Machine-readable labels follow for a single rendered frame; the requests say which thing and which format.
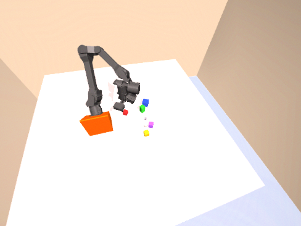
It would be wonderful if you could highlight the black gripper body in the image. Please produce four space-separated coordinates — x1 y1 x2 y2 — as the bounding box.
113 91 128 111

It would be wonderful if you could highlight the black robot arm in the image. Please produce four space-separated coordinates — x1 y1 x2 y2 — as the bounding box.
77 44 140 117

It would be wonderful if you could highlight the small yellow block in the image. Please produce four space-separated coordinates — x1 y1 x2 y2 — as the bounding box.
144 130 149 137

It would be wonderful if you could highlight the blue block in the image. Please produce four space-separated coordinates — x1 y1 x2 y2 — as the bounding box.
142 99 149 107

